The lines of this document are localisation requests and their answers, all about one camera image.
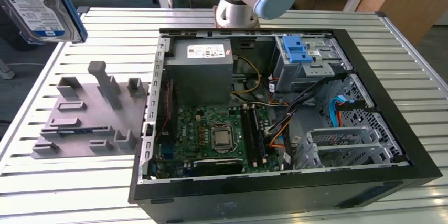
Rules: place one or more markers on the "hard disk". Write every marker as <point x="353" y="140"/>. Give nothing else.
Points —
<point x="31" y="3"/>

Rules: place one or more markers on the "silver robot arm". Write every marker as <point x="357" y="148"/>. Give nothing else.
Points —
<point x="235" y="11"/>

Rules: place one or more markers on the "metal disk bay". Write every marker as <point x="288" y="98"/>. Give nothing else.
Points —
<point x="349" y="147"/>

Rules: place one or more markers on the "grey power supply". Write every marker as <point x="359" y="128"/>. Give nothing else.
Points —
<point x="199" y="82"/>

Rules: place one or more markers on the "green motherboard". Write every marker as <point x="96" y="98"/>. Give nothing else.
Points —
<point x="191" y="129"/>

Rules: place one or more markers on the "CPU socket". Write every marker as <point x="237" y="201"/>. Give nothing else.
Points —
<point x="211" y="137"/>

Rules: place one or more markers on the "silver CPU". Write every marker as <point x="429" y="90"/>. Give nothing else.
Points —
<point x="221" y="138"/>

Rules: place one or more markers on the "black graphics card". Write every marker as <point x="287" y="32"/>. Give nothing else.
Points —
<point x="216" y="166"/>

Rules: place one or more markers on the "blue drive bay latch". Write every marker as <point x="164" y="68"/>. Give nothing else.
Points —
<point x="293" y="51"/>

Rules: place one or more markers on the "grey optical drive cage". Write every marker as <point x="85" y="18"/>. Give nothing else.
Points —
<point x="315" y="73"/>

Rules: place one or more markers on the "grey parts rack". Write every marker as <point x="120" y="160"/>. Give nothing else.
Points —
<point x="97" y="124"/>

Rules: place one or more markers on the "black PC case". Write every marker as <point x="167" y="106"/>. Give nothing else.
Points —
<point x="280" y="200"/>

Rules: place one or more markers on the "black mesh bin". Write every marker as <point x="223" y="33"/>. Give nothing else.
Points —
<point x="24" y="45"/>

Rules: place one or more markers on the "grey furniture foot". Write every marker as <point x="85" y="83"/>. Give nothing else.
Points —
<point x="7" y="73"/>

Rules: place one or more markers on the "wooden cabinet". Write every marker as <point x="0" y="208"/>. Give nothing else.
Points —
<point x="412" y="3"/>

